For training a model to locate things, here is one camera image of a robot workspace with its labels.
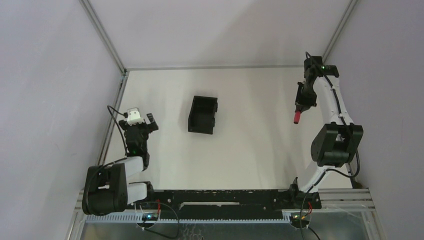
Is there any red handled screwdriver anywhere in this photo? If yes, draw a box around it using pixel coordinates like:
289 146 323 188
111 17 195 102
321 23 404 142
293 105 304 125

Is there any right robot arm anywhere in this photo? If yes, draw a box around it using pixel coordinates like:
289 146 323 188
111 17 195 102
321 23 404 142
289 52 364 208

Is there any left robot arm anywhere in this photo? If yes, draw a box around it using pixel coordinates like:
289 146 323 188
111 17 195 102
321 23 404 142
81 109 159 216

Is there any black plastic bin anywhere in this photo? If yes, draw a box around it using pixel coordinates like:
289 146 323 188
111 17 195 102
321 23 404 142
187 95 218 135

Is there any left controller board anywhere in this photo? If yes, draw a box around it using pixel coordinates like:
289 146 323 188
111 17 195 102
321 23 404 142
141 213 159 222

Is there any controller board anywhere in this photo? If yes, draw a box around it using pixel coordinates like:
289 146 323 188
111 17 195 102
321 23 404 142
141 213 159 222
290 214 309 222

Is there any right controller board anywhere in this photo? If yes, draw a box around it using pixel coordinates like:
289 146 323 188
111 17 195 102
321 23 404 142
290 214 309 222

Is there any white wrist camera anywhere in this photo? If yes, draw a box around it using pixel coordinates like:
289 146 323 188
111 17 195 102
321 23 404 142
125 107 145 126

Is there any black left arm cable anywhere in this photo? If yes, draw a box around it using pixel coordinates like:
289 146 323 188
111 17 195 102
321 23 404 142
106 105 129 157

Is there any aluminium frame left rail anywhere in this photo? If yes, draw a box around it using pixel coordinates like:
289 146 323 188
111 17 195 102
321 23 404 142
95 71 129 165

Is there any aluminium frame rail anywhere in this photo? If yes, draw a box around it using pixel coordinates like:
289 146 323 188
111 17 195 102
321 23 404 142
126 64 304 72
95 71 129 165

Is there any aluminium frame back rail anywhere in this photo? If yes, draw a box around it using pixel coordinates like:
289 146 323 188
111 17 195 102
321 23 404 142
126 64 304 72

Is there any grey slotted cable duct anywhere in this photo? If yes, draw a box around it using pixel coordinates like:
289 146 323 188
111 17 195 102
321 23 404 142
85 211 299 224

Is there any aluminium frame right post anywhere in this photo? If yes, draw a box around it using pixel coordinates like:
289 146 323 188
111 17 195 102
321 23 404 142
322 0 360 63

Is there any aluminium frame post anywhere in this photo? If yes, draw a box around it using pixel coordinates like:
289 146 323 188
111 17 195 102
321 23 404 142
322 0 360 63
79 0 127 75

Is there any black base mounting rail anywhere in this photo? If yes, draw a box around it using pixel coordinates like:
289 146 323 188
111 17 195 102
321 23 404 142
137 189 322 220

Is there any aluminium frame left post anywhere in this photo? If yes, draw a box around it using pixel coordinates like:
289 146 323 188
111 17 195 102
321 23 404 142
79 0 127 75

